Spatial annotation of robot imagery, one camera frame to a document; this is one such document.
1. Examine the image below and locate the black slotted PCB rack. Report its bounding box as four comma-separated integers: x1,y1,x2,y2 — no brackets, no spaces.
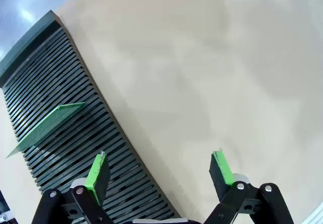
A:
0,9,182,221

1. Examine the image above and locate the white aluminium frame rail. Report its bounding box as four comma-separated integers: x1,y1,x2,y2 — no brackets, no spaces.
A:
301,203,323,224

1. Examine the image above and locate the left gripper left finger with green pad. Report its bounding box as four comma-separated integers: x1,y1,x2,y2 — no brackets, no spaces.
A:
31,150,114,224

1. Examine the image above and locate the grey plate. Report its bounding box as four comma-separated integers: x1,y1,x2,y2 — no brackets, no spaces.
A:
5,101,86,159

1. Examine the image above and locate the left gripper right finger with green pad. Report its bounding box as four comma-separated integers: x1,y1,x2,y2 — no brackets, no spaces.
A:
203,148,295,224

